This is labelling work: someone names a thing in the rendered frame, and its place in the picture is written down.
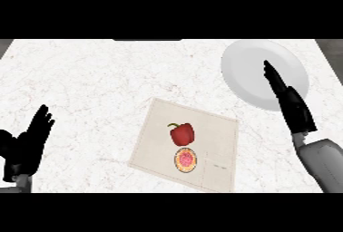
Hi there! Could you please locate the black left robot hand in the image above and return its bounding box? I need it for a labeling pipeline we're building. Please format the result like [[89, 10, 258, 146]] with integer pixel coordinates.
[[0, 104, 57, 183]]

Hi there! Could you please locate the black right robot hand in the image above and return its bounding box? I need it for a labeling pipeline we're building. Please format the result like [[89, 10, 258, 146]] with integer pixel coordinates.
[[264, 60, 320, 135]]

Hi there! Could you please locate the white round plate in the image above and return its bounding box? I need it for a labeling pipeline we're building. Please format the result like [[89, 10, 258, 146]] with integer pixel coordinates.
[[221, 39, 311, 112]]

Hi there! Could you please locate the beige cloth placemat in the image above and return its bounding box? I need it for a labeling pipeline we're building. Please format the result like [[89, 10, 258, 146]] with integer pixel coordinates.
[[128, 97, 241, 193]]

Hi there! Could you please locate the red bell pepper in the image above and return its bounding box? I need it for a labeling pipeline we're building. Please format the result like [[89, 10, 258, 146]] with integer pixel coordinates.
[[166, 122, 196, 147]]

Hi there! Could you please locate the can with pink disc end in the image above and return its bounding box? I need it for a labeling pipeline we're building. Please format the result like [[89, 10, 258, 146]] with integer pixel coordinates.
[[173, 147, 199, 174]]

